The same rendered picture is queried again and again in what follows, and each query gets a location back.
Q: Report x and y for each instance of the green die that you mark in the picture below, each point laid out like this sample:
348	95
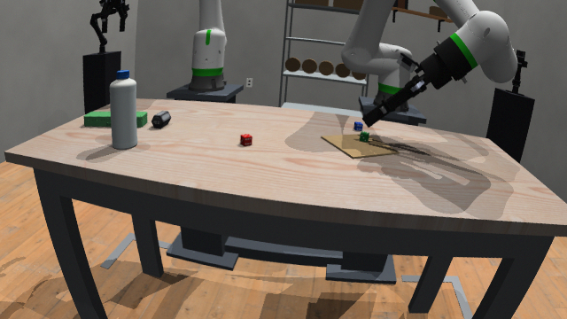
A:
364	136

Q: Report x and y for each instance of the tan square mat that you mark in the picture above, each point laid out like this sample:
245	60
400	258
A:
354	148

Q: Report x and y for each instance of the red die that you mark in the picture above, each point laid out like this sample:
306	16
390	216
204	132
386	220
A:
246	140

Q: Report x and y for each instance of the white plastic bottle with blue cap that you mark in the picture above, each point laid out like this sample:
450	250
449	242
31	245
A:
123	111

